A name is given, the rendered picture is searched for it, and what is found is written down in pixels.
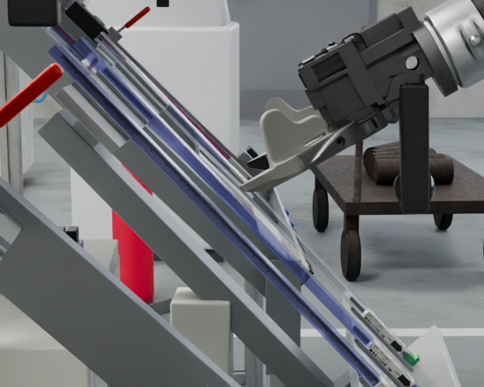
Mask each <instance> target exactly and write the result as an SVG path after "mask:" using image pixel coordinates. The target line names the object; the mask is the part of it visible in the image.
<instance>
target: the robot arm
mask: <svg viewBox="0 0 484 387"><path fill-rule="evenodd" d="M328 45H329V47H328V48H323V49H321V52H319V53H317V54H315V55H313V56H312V57H310V58H308V59H306V60H304V61H302V62H300V63H299V64H298V66H299V69H297V70H298V75H299V77H300V80H301V81H302V82H303V85H304V87H305V88H306V89H304V91H305V92H306V94H307V97H308V98H309V100H310V102H311V104H312V105H313V106H310V107H307V108H304V109H303V110H300V111H297V110H294V109H293V108H292V107H291V106H290V105H288V104H287V103H286V102H284V101H283V100H282V99H280V98H271V99H270V100H268V101H267V102H266V104H265V106H264V111H265V113H264V114H263V115H262V117H261V119H260V129H261V133H262V136H263V139H264V145H265V148H266V152H265V153H263V154H261V155H259V156H258V157H255V158H254V159H253V160H250V161H248V162H247V165H248V167H250V168H256V169H261V170H265V171H264V172H262V173H260V174H258V175H257V176H255V177H253V178H252V179H250V180H248V181H247V182H246V183H244V184H242V185H240V189H241V190H242V191H243V192H266V191H268V190H270V189H272V188H274V187H276V186H278V185H280V184H282V183H284V182H286V181H288V180H290V179H292V178H294V177H295V176H297V175H299V174H301V173H303V172H304V171H306V170H309V169H311V168H313V167H315V166H316V165H318V164H320V163H322V162H324V161H325V160H327V159H329V158H331V157H332V156H334V155H336V154H338V153H339V152H341V151H343V150H345V149H346V148H348V147H350V146H353V145H354V144H357V143H359V142H361V141H363V140H365V139H367V138H368V137H370V136H372V135H373V134H375V133H377V132H378V131H381V130H382V129H384V128H385V127H386V126H387V125H388V123H389V124H395V123H396V122H397V121H399V174H398V176H397V177H396V179H395V181H394V185H393V191H394V194H395V196H396V199H397V200H398V202H400V205H401V209H402V211H403V212H404V213H405V214H425V213H427V212H428V211H429V202H431V199H432V198H433V195H434V193H435V183H434V180H433V178H432V176H431V175H430V173H429V86H428V85H427V84H426V83H425V80H426V79H428V78H430V77H432V79H433V80H434V82H435V84H436V86H437V87H438V89H439V90H440V92H441V93H442V95H443V96H444V97H447V96H449V95H451V94H452V93H454V92H456V91H458V87H457V85H459V86H460V87H461V88H465V89H466V88H468V87H470V86H472V85H474V84H476V83H477V82H479V81H481V80H483V79H484V0H449V1H447V2H445V3H444V4H442V5H440V6H438V7H436V8H434V9H433V10H431V11H429V12H427V13H426V14H425V16H424V22H423V21H419V20H418V18H417V17H416V14H415V12H414V11H413V8H412V6H408V5H407V6H405V7H403V8H401V9H400V10H398V11H396V12H394V13H392V14H391V15H388V16H386V17H385V18H383V19H381V20H379V21H378V22H376V23H374V24H372V25H371V26H369V27H367V28H365V29H363V30H362V31H359V32H354V33H352V34H349V35H347V36H346V37H344V38H342V39H341V41H339V42H337V43H335V41H332V42H331V43H329V44H328ZM412 56H414V57H416V59H417V64H416V66H415V67H414V68H407V67H406V60H407V59H408V58H410V57H412Z"/></svg>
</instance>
